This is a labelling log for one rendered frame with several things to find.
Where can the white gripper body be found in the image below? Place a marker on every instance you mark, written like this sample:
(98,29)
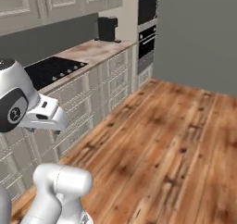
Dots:
(51,116)

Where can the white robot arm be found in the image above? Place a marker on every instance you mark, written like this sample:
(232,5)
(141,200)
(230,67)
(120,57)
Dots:
(15,89)

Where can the pale wide drawer front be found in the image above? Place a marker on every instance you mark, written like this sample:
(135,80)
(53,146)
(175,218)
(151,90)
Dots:
(77,135)
(74,90)
(78,109)

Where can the pale base cupboard door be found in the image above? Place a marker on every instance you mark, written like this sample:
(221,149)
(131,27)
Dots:
(21,159)

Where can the black hob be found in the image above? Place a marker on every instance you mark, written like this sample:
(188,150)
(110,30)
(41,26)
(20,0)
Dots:
(52,70)

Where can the pale narrow drawer front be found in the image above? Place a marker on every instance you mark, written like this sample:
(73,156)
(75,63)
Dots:
(118,98)
(118,61)
(118,81)

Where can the pale drawer under oven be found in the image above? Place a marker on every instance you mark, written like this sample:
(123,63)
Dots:
(144,76)

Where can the black coffee machine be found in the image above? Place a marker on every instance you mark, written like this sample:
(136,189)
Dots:
(106,28)

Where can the black built-in oven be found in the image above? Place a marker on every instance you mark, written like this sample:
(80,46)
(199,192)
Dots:
(146,47)

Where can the black microwave oven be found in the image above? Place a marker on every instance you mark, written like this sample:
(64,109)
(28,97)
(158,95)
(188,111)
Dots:
(147,8)

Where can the pale wall cupboard run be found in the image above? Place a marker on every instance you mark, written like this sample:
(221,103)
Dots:
(46,5)

